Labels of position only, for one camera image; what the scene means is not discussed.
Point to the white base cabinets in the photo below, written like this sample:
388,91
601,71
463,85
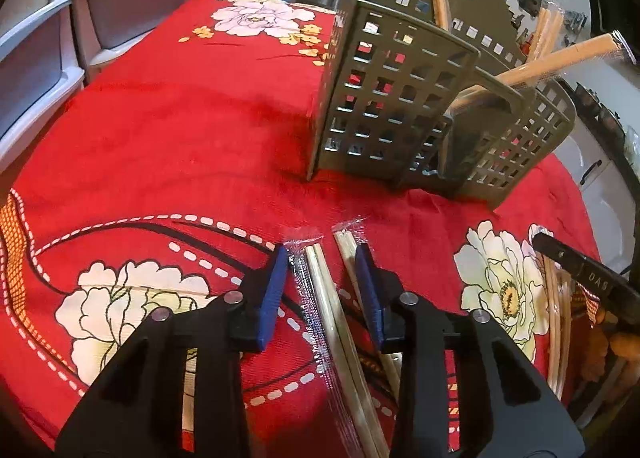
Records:
606,196

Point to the red floral tablecloth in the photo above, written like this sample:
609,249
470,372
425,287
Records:
184,163

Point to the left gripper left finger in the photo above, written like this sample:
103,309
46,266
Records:
174,388

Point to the white drawer tower left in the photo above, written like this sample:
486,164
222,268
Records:
39,70

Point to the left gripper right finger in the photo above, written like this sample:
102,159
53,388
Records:
466,389

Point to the olive perforated utensil holder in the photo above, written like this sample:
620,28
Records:
406,101

